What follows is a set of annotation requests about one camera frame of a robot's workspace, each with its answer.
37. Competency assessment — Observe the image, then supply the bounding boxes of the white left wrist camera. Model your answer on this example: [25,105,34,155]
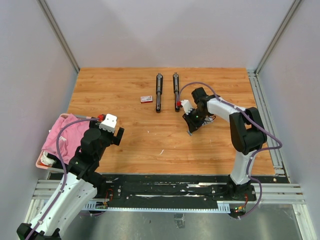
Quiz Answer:
[98,113,118,134]

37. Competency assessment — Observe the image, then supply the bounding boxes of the black stapler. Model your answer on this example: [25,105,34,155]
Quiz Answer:
[155,73,163,113]
[172,72,180,112]

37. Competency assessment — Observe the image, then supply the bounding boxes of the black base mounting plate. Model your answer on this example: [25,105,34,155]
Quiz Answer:
[84,174,257,211]

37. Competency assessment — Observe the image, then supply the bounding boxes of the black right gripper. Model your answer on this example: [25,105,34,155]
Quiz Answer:
[182,108,208,133]

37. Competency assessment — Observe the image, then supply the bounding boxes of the small white staple tray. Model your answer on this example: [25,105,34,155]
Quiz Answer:
[202,117,214,126]

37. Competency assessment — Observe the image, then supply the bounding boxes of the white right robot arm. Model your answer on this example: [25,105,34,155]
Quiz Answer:
[175,87,267,200]

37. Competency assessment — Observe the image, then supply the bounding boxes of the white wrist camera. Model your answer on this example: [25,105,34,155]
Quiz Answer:
[98,113,118,134]
[180,99,194,115]

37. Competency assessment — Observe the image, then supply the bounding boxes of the pink plastic basket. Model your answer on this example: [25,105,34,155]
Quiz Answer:
[35,112,98,173]

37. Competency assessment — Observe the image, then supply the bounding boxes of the pink cloth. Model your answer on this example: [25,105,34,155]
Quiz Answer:
[41,114,90,164]

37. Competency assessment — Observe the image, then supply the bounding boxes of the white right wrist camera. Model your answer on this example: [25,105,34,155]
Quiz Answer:
[180,99,194,115]

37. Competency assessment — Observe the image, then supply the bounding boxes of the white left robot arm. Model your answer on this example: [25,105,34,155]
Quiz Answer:
[16,113,124,240]

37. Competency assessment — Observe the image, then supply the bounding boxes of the red white staple box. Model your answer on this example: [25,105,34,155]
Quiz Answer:
[140,95,153,104]

